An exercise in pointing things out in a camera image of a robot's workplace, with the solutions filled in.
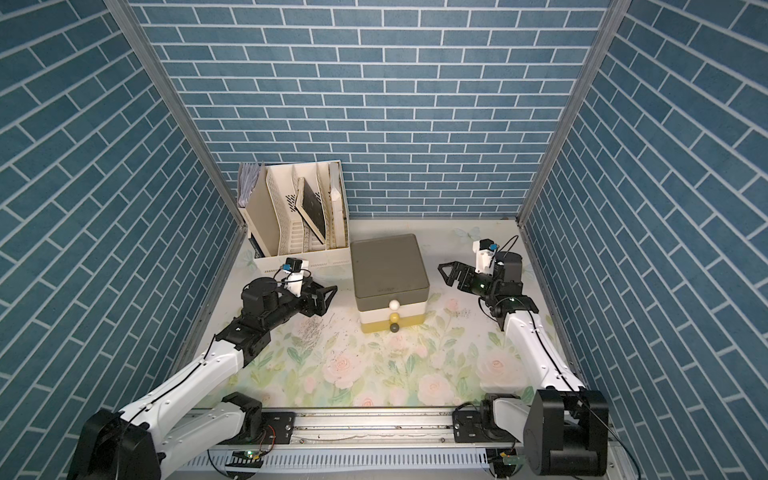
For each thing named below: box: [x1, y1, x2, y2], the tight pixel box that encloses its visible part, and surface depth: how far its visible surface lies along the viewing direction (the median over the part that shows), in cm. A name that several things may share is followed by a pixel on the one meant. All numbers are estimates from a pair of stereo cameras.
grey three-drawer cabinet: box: [350, 233, 430, 333], surface depth 82 cm
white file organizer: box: [239, 160, 351, 274], surface depth 104 cm
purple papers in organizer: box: [238, 162, 264, 208], surface depth 93 cm
